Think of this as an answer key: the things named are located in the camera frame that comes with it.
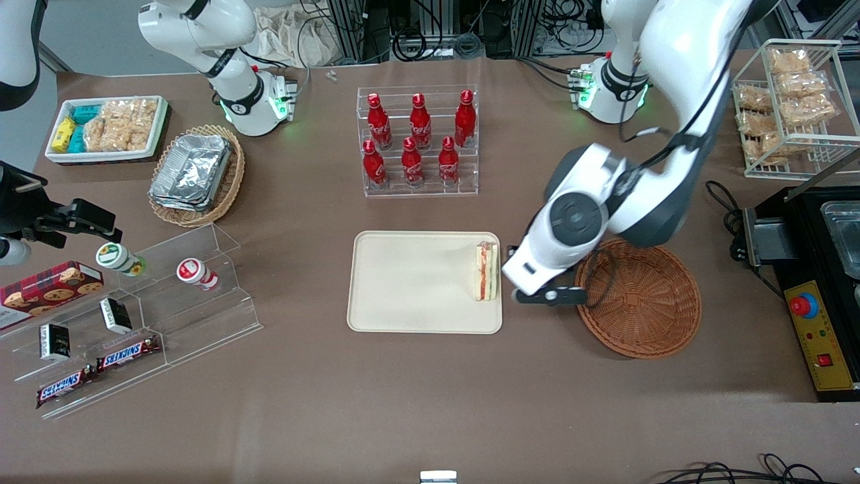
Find small black box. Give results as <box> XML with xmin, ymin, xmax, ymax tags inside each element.
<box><xmin>39</xmin><ymin>323</ymin><xmax>72</xmax><ymax>362</ymax></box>
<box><xmin>99</xmin><ymin>297</ymin><xmax>133</xmax><ymax>335</ymax></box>

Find oval light wicker basket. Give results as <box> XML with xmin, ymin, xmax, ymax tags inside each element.
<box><xmin>148</xmin><ymin>124</ymin><xmax>246</xmax><ymax>229</ymax></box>

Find black appliance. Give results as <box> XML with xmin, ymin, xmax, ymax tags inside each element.
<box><xmin>730</xmin><ymin>185</ymin><xmax>860</xmax><ymax>403</ymax></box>

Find clear bag of rice crackers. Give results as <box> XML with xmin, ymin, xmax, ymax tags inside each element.
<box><xmin>125</xmin><ymin>98</ymin><xmax>159</xmax><ymax>151</ymax></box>
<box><xmin>83</xmin><ymin>101</ymin><xmax>132</xmax><ymax>153</ymax></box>

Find stacked aluminium foil containers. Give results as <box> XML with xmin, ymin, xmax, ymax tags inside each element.
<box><xmin>149</xmin><ymin>134</ymin><xmax>233</xmax><ymax>212</ymax></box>

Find round brown wicker basket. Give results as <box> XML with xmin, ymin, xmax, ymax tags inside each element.
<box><xmin>574</xmin><ymin>237</ymin><xmax>703</xmax><ymax>360</ymax></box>

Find red cola bottle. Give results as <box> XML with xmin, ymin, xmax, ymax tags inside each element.
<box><xmin>409</xmin><ymin>93</ymin><xmax>433</xmax><ymax>150</ymax></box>
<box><xmin>454</xmin><ymin>89</ymin><xmax>477</xmax><ymax>148</ymax></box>
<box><xmin>367</xmin><ymin>93</ymin><xmax>393</xmax><ymax>150</ymax></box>
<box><xmin>438</xmin><ymin>136</ymin><xmax>460</xmax><ymax>186</ymax></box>
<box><xmin>401</xmin><ymin>136</ymin><xmax>425</xmax><ymax>188</ymax></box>
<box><xmin>363</xmin><ymin>139</ymin><xmax>388</xmax><ymax>189</ymax></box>

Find beige cloth bag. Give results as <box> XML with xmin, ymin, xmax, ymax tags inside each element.
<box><xmin>252</xmin><ymin>5</ymin><xmax>343</xmax><ymax>68</ymax></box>

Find aluminium frame post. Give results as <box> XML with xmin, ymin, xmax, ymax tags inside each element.
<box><xmin>328</xmin><ymin>0</ymin><xmax>392</xmax><ymax>63</ymax></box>
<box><xmin>516</xmin><ymin>0</ymin><xmax>560</xmax><ymax>56</ymax></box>

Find bagged cracker snack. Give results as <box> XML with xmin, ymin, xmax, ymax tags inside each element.
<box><xmin>776</xmin><ymin>71</ymin><xmax>828</xmax><ymax>99</ymax></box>
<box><xmin>744</xmin><ymin>131</ymin><xmax>801</xmax><ymax>166</ymax></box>
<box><xmin>783</xmin><ymin>94</ymin><xmax>838</xmax><ymax>128</ymax></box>
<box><xmin>769</xmin><ymin>48</ymin><xmax>811</xmax><ymax>75</ymax></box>
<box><xmin>736</xmin><ymin>86</ymin><xmax>773</xmax><ymax>112</ymax></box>
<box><xmin>738</xmin><ymin>111</ymin><xmax>780</xmax><ymax>136</ymax></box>

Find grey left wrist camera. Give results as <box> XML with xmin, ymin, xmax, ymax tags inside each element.
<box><xmin>514</xmin><ymin>286</ymin><xmax>587</xmax><ymax>308</ymax></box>

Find steel pan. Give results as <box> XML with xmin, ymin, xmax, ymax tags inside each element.
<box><xmin>820</xmin><ymin>200</ymin><xmax>860</xmax><ymax>280</ymax></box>

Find clear acrylic stepped shelf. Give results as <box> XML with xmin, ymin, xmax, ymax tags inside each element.
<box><xmin>0</xmin><ymin>269</ymin><xmax>169</xmax><ymax>421</ymax></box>
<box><xmin>121</xmin><ymin>223</ymin><xmax>264</xmax><ymax>368</ymax></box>

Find red cookie box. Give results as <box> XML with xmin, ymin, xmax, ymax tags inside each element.
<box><xmin>0</xmin><ymin>261</ymin><xmax>105</xmax><ymax>330</ymax></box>

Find triangular sandwich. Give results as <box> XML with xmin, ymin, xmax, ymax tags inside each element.
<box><xmin>475</xmin><ymin>241</ymin><xmax>500</xmax><ymax>302</ymax></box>

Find green-capped yogurt bottle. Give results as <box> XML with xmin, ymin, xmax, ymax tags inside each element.
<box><xmin>95</xmin><ymin>242</ymin><xmax>146</xmax><ymax>278</ymax></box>

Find black cable bundle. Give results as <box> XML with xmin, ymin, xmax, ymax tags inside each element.
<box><xmin>655</xmin><ymin>454</ymin><xmax>831</xmax><ymax>484</ymax></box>

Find yellow emergency stop control box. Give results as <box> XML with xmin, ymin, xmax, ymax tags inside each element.
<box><xmin>784</xmin><ymin>280</ymin><xmax>858</xmax><ymax>392</ymax></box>

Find white rectangular snack tray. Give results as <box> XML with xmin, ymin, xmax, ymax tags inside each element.
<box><xmin>45</xmin><ymin>95</ymin><xmax>169</xmax><ymax>164</ymax></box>

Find white wire rack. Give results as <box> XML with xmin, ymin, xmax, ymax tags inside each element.
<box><xmin>730</xmin><ymin>38</ymin><xmax>860</xmax><ymax>181</ymax></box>

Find red-capped yogurt bottle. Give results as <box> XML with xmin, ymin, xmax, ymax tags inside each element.
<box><xmin>177</xmin><ymin>258</ymin><xmax>220</xmax><ymax>291</ymax></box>

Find Snickers chocolate bar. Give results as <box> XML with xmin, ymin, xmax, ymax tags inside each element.
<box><xmin>96</xmin><ymin>335</ymin><xmax>162</xmax><ymax>372</ymax></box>
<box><xmin>36</xmin><ymin>365</ymin><xmax>98</xmax><ymax>409</ymax></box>

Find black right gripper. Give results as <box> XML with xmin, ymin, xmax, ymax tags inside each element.
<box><xmin>0</xmin><ymin>161</ymin><xmax>124</xmax><ymax>247</ymax></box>

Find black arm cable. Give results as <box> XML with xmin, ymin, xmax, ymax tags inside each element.
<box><xmin>618</xmin><ymin>40</ymin><xmax>740</xmax><ymax>177</ymax></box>

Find clear acrylic bottle rack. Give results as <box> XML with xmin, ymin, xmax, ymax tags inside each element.
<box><xmin>356</xmin><ymin>85</ymin><xmax>480</xmax><ymax>198</ymax></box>

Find beige plastic tray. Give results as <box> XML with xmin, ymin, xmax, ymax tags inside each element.
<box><xmin>347</xmin><ymin>231</ymin><xmax>503</xmax><ymax>335</ymax></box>

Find yellow snack pack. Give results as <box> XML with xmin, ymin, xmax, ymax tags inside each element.
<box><xmin>52</xmin><ymin>118</ymin><xmax>77</xmax><ymax>153</ymax></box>

